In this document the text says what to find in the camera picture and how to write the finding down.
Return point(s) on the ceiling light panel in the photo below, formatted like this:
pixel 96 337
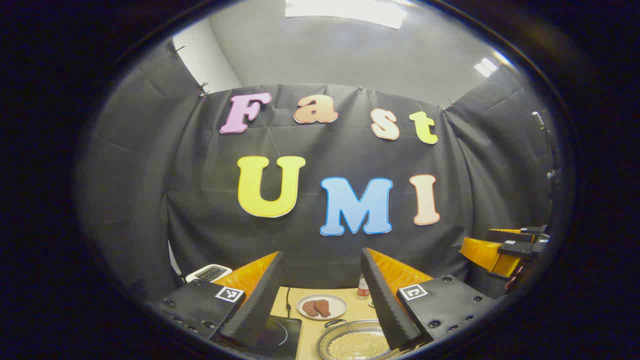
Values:
pixel 486 66
pixel 345 11

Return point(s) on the clear water bottle red label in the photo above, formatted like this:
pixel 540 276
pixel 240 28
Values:
pixel 363 289

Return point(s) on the dark metal stand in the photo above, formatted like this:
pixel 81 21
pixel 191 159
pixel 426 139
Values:
pixel 542 130

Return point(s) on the white toaster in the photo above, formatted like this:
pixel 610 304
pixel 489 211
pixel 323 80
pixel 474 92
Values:
pixel 210 272

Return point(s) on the white round plate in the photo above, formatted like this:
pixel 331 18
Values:
pixel 337 302

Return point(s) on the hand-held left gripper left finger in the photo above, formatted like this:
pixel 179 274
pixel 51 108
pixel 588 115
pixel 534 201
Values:
pixel 262 305

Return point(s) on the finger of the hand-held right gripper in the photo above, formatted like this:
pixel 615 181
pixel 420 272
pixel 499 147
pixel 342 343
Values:
pixel 487 255
pixel 510 235

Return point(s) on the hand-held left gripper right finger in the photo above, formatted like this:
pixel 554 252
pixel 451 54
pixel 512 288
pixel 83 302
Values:
pixel 382 305

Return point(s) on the stainless steel pot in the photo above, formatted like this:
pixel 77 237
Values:
pixel 330 340

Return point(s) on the black backdrop cloth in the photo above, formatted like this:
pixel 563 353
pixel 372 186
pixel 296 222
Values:
pixel 320 150

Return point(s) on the black induction cooktop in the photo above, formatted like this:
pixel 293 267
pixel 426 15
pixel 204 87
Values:
pixel 285 335

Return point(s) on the pile of yellow soybeans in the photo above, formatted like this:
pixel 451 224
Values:
pixel 357 346

